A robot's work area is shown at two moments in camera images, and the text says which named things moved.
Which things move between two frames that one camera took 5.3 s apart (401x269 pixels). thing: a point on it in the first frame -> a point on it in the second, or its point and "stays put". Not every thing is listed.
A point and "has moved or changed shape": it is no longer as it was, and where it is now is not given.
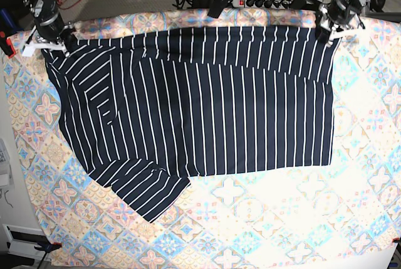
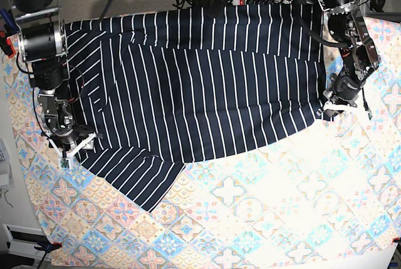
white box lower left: x=22 y=241 stays put
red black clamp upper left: x=7 y=46 stays put
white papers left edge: x=6 y=176 stays put
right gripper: x=341 y=12 -> x=343 y=91
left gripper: x=52 y=27 -> x=65 y=143
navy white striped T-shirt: x=146 y=111 has moved or changed shape
